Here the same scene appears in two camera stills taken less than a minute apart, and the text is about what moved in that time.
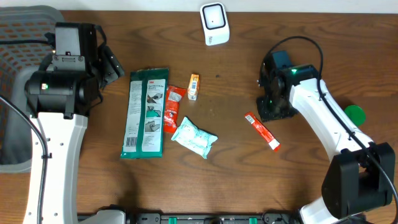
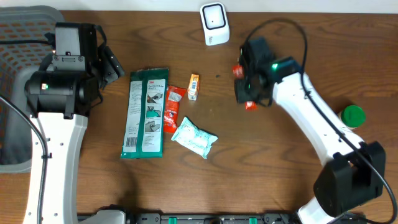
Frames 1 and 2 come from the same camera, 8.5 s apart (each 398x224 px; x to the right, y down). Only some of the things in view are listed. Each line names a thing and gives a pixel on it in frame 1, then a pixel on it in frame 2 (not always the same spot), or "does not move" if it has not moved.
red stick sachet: (262, 131) to (238, 72)
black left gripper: (108, 63) does not move
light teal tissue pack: (196, 140) does not move
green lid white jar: (356, 114) does not move
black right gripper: (267, 114) to (244, 94)
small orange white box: (193, 86) does not move
